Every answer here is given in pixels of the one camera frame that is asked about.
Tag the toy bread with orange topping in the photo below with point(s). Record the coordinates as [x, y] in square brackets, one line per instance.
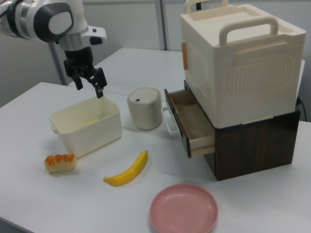
[60, 163]

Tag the yellow banana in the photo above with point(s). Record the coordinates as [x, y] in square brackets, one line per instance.
[128, 173]

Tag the cream plastic box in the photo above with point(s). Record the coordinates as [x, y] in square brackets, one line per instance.
[97, 136]

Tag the beige small lidded trash can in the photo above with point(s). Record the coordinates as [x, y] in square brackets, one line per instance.
[144, 111]

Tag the large cream storage box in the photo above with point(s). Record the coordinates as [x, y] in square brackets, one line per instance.
[243, 72]

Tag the black object behind storage box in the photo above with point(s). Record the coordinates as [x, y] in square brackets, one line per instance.
[198, 4]

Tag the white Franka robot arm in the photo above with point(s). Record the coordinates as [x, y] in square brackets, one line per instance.
[48, 14]

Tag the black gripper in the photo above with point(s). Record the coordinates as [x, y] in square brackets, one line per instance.
[78, 59]

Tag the pink plastic plate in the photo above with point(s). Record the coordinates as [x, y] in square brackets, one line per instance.
[183, 211]

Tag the yellow item inside plastic box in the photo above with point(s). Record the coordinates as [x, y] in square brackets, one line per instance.
[91, 122]

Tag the grey partition post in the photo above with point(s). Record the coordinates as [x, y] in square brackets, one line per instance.
[163, 24]

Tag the dark wooden drawer cabinet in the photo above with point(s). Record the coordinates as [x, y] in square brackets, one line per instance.
[255, 150]

